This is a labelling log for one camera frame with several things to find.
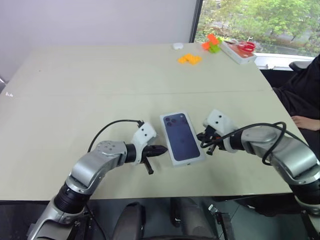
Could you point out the dark window frame post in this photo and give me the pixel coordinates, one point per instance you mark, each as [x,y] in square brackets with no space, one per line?
[195,21]

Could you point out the green toy block piece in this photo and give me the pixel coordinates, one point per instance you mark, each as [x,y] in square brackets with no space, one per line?
[215,47]

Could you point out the white window sill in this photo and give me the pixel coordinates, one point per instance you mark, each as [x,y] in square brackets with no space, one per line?
[280,61]

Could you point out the person's bare hand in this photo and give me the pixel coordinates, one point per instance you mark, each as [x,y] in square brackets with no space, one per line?
[306,123]

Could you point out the person in black clothing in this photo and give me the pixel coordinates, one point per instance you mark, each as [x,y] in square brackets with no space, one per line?
[302,92]

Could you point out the dark rounded shape under table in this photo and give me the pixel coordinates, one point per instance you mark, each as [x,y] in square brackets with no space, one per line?
[192,220]
[131,222]

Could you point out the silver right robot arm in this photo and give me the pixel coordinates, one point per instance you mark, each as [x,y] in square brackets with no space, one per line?
[287,150]

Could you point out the white phone box lid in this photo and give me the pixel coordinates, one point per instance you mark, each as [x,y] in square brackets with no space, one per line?
[181,140]

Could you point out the black chair armrest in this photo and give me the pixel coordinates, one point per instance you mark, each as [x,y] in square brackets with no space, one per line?
[298,66]

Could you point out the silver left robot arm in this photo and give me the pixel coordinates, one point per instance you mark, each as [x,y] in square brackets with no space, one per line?
[92,162]

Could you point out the white tray with red scissors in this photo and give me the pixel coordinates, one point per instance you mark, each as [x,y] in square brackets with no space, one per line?
[237,55]

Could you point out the yellow-orange toy block cluster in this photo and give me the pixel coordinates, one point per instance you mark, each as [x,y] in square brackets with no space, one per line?
[190,59]

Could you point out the black metal bracket under table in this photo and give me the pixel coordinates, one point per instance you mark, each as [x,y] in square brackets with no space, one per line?
[221,222]

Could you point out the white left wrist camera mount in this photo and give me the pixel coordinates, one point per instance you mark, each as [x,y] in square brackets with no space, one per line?
[145,133]

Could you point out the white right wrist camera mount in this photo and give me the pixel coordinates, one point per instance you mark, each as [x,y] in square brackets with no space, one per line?
[220,122]

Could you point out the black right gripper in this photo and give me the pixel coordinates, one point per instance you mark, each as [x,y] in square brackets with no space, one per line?
[212,137]

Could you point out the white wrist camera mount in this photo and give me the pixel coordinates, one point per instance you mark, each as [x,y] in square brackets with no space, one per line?
[220,122]
[145,133]

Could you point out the orange toy block piece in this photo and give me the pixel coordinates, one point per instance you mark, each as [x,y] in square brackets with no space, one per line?
[211,40]

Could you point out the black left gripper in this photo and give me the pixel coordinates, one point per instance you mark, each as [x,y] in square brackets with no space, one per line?
[148,151]

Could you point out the white earbuds case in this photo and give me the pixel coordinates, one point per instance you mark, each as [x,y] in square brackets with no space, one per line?
[177,46]

